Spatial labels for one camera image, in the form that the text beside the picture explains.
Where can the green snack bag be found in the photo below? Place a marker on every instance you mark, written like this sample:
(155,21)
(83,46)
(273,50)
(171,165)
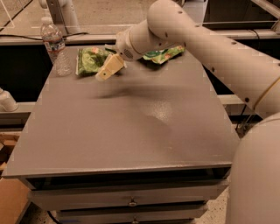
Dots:
(161,56)

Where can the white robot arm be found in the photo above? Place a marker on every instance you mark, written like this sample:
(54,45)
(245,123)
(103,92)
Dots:
(254,191)

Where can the white pipe fitting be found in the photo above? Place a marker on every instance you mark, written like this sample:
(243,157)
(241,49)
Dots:
(7,102)

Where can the upper grey drawer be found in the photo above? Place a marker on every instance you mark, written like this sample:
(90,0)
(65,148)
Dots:
(128,195)

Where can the lower grey drawer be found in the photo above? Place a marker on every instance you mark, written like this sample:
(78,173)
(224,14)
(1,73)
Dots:
(134,215)

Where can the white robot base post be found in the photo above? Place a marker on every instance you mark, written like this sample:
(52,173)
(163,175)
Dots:
(62,13)

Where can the green jalapeno chip bag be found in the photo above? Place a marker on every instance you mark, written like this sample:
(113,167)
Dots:
(90,60)

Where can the cardboard box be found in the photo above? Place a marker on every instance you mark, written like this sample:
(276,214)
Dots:
(13,194)

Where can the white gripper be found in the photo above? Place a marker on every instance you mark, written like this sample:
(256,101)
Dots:
(123,46)

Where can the grey drawer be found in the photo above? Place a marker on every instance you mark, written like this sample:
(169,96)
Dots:
(128,195)
(134,215)

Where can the clear plastic water bottle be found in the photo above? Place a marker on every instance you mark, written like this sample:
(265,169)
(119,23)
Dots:
(55,46)

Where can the grey drawer cabinet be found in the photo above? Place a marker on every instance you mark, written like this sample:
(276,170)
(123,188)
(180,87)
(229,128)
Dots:
(146,125)

